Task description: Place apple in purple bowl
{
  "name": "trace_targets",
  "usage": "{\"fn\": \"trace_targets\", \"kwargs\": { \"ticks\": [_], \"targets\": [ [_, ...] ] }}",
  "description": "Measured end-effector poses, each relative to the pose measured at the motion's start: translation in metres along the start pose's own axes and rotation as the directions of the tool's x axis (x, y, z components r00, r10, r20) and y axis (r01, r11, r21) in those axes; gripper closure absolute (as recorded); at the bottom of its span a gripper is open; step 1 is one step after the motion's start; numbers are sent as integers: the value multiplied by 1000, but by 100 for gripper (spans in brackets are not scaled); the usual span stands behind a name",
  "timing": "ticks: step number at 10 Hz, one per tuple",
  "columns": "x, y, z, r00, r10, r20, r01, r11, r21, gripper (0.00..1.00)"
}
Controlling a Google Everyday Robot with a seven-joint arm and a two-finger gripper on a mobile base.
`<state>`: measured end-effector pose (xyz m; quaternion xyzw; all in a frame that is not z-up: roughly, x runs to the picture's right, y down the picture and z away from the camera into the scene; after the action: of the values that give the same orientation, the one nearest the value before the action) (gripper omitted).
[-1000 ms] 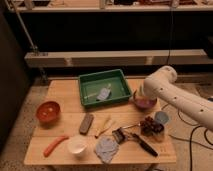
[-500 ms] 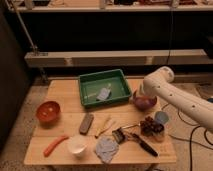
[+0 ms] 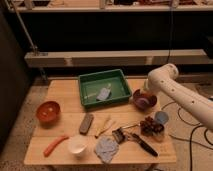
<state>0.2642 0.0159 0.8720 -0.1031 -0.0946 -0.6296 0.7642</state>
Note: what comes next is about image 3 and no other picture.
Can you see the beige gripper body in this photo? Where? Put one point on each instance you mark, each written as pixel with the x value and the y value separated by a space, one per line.
pixel 146 87

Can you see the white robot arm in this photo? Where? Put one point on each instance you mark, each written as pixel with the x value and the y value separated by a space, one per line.
pixel 163 79

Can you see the purple bowl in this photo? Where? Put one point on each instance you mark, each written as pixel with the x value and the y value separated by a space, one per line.
pixel 144 101

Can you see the red bowl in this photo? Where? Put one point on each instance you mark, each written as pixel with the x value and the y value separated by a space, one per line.
pixel 48 112

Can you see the blue cup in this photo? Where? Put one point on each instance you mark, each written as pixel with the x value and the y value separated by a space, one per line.
pixel 161 117

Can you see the grey scoop in tray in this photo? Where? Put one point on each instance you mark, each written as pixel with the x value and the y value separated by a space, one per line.
pixel 104 93

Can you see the brown grape bunch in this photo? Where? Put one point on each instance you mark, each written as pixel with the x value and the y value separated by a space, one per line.
pixel 149 127

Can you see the green plastic tray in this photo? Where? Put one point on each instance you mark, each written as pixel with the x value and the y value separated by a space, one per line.
pixel 91 84

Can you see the wooden table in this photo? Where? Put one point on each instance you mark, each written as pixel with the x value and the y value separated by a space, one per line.
pixel 66 93

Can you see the metal spatula tool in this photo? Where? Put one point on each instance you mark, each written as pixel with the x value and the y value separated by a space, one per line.
pixel 121 134

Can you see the blue grey cloth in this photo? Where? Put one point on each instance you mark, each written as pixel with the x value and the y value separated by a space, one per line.
pixel 106 148

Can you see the metal shelf beam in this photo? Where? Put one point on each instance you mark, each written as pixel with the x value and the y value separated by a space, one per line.
pixel 117 58

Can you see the white cup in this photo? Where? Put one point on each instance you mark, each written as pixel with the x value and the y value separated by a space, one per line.
pixel 77 145

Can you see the orange carrot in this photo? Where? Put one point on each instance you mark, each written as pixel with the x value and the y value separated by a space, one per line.
pixel 54 144

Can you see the diagonal metal pole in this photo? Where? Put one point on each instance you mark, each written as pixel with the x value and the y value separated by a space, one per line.
pixel 33 46

